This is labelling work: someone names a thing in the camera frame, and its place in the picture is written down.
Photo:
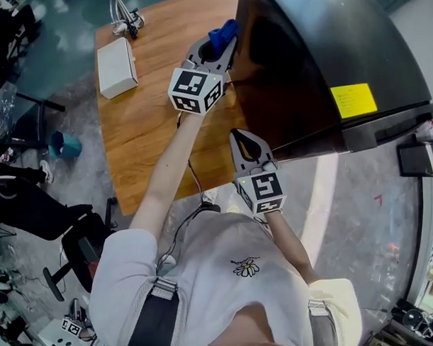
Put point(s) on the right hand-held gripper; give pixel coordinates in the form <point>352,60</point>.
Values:
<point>266,188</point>

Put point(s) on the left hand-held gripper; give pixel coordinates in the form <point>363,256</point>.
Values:
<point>190,86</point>

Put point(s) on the blue cleaning cloth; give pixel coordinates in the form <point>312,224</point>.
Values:
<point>224,32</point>

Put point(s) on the black mini fridge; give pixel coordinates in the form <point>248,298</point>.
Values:
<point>339,40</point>

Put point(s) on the person's left forearm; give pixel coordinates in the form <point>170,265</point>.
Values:
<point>167,177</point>

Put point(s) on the person's right forearm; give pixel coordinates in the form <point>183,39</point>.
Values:
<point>290,244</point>

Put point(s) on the person's right white sneaker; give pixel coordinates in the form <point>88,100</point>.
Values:
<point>233,209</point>

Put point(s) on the person's white sneaker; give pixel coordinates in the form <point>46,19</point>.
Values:
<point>233,209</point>
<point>210,195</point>

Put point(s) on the person's left white sneaker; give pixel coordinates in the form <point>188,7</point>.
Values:
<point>210,195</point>

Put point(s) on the person's black trousers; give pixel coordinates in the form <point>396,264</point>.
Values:
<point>210,208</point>

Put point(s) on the white cardboard box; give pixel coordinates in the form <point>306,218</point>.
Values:
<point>117,67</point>

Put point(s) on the yellow sticker label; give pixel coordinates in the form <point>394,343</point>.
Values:
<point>354,100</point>

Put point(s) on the person's white flower-print t-shirt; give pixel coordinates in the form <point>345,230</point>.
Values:
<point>213,293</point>

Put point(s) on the black monitor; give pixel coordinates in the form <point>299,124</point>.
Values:
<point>418,158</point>

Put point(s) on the teal waste bin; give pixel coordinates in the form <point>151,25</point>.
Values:
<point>65,145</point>

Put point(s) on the row of clear plastic bottles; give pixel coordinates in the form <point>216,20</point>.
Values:
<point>429,129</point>

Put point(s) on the black office chair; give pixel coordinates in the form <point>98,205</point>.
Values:
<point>80,244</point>

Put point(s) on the white panel with black buttons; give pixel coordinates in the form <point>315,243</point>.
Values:
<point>52,341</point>

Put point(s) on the glass desk with black frame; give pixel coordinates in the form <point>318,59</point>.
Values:
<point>40,102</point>

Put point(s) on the white window frame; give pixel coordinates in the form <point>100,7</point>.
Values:
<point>422,232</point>

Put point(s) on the black camera equipment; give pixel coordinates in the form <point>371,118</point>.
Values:
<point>414,319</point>

